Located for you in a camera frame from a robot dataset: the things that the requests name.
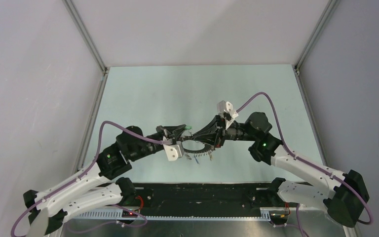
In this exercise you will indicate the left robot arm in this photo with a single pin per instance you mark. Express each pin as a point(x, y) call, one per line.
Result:
point(101, 182)

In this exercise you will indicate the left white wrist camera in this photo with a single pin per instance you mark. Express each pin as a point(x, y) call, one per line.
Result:
point(175, 151)

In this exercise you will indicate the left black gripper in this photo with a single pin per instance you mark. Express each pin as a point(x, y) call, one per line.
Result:
point(165, 134)

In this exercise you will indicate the aluminium frame post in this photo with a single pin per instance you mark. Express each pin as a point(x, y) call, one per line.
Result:
point(86, 36)
point(324, 19)

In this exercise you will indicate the left aluminium frame post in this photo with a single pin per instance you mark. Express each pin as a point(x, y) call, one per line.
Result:
point(86, 36)

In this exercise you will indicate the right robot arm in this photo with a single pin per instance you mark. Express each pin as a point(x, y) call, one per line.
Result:
point(343, 196)

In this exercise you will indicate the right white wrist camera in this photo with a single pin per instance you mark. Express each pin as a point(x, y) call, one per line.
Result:
point(227, 112)

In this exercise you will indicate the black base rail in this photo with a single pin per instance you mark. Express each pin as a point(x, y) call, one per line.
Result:
point(205, 199)

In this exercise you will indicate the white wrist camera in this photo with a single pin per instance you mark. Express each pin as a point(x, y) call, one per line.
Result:
point(175, 151)
point(227, 112)

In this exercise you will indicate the white slotted cable duct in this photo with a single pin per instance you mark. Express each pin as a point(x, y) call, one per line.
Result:
point(120, 215)

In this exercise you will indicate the large metal key ring disc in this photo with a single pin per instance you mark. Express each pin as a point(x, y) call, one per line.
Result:
point(196, 149)

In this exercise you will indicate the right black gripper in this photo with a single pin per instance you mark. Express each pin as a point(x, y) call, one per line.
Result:
point(210, 130)

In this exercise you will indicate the right aluminium frame post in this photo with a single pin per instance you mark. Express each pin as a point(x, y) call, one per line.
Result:
point(324, 19)

